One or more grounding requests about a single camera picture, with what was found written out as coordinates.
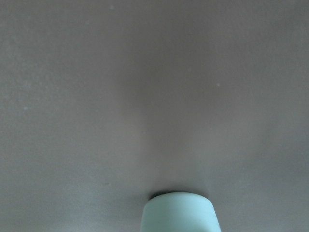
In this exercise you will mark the mint green cup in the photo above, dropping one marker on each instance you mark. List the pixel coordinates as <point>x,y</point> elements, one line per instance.
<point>179,212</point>

